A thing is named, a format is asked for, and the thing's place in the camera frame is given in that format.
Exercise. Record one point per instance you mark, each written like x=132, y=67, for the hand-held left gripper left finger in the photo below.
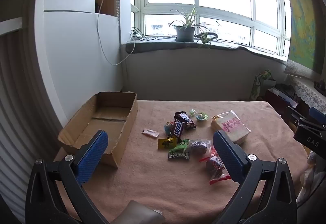
x=93, y=156

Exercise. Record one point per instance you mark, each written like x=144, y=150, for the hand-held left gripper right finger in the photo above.
x=229, y=159

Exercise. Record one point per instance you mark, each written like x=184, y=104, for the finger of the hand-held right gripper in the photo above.
x=291, y=114
x=317, y=113

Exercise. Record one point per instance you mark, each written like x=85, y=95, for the red-trimmed clear cake packet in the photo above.
x=214, y=166
x=198, y=148

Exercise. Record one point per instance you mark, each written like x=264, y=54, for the clear bread packet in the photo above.
x=229, y=124

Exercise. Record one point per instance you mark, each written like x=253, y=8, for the brown cardboard box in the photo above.
x=107, y=112

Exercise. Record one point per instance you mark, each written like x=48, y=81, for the teal jelly cup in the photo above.
x=202, y=117

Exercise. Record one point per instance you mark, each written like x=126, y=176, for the brown chocolate bar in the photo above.
x=178, y=129

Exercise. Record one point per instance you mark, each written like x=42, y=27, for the small green jelly cup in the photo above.
x=192, y=112

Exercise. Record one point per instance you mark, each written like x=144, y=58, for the dark chocolate bar wrapper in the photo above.
x=185, y=118

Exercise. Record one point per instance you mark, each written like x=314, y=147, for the pink sachet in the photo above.
x=150, y=133

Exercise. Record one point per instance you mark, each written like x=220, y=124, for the yellow snack packet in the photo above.
x=165, y=143

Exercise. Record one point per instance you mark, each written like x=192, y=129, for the dark red box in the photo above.
x=275, y=101

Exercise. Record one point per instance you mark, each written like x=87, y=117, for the white lace cloth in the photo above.
x=305, y=91

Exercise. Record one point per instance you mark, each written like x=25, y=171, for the green bag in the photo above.
x=256, y=86

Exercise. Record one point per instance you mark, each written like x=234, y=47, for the translucent grey object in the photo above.
x=140, y=213

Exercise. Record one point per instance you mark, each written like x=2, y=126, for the white cabinet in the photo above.
x=71, y=48

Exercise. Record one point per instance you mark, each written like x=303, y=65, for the small green plant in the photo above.
x=206, y=40

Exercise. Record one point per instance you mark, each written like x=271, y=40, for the potted spider plant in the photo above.
x=184, y=34

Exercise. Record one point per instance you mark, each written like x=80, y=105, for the wall map poster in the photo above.
x=303, y=22

